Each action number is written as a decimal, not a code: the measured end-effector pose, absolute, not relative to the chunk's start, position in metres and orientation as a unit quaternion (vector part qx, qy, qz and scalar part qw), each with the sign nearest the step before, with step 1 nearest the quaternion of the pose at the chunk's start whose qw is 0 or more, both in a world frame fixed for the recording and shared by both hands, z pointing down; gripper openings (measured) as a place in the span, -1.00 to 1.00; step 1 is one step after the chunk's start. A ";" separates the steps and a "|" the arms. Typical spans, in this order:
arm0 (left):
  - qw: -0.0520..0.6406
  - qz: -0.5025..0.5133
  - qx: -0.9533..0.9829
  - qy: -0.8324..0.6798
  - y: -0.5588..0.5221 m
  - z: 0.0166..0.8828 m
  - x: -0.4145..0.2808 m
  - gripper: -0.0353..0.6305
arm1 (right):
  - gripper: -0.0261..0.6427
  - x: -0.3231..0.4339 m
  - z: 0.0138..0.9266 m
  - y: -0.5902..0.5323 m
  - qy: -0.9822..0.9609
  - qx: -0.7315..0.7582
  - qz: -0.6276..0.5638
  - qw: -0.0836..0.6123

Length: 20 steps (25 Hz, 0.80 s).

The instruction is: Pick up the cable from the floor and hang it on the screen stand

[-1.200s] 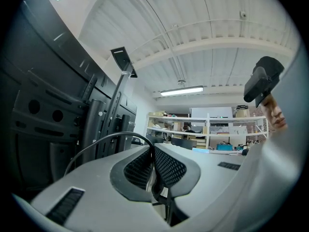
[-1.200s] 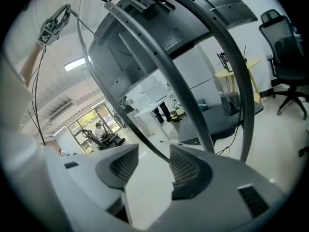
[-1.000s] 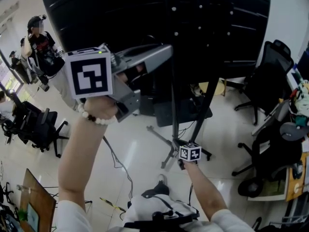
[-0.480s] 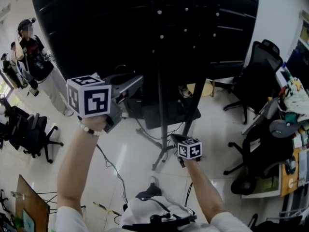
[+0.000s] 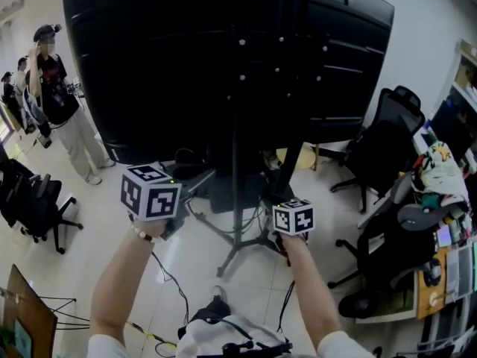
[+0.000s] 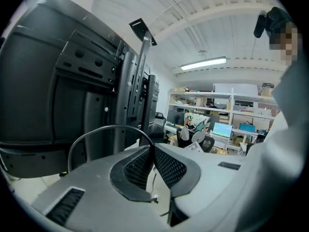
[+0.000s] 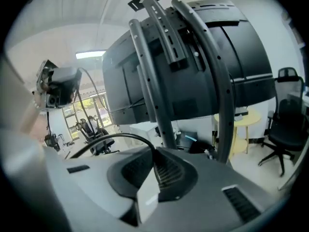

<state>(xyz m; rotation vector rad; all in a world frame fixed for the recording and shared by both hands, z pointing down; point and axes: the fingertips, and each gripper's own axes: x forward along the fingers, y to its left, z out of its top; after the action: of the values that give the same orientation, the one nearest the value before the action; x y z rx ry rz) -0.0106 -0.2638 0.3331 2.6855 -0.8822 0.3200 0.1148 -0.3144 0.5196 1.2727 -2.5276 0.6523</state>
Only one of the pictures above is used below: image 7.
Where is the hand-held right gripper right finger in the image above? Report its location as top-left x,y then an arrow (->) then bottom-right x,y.
139,146 -> 288,232

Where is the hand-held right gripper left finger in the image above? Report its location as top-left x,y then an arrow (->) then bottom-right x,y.
44,146 -> 157,232

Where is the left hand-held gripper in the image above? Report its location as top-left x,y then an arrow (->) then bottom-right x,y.
35,59 -> 82,112

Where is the person's left forearm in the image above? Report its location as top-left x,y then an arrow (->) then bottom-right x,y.
19,104 -> 41,136

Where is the large glass window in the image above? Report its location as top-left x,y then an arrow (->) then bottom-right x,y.
61,94 -> 114,142

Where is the long ceiling lamp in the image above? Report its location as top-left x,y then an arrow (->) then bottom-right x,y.
75,49 -> 107,60

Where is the black cabinet box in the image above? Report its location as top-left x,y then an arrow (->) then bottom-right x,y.
177,129 -> 219,155

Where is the white table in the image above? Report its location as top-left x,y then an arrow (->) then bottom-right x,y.
129,123 -> 161,146

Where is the white box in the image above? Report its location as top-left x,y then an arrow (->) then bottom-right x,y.
233,107 -> 250,121

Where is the yellow round side table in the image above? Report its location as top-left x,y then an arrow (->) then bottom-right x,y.
213,107 -> 263,161

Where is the black metal TV stand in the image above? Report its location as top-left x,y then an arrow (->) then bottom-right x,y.
127,0 -> 237,165

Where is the black television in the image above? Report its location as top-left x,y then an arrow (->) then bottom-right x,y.
101,0 -> 278,126

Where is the black mesh office chair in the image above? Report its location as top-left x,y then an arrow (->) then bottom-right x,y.
257,67 -> 309,177

